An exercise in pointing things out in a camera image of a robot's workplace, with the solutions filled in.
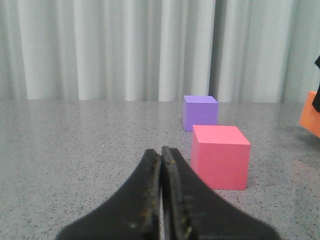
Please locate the orange foam cube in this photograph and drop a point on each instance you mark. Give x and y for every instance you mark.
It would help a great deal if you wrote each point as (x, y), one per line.
(310, 118)

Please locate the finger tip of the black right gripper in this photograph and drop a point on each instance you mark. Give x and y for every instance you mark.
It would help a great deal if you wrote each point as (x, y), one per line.
(316, 100)

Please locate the grey pleated curtain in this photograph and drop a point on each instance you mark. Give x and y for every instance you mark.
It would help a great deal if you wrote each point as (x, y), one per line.
(259, 51)

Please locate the pink foam cube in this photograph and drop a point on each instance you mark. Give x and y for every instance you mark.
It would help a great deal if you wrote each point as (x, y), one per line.
(220, 156)

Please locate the purple foam cube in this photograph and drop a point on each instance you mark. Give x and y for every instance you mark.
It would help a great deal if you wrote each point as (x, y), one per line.
(199, 110)

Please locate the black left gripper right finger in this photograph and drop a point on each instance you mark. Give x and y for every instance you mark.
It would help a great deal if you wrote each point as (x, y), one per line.
(192, 211)

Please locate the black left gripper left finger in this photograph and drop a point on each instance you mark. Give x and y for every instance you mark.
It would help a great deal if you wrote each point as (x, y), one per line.
(131, 213)

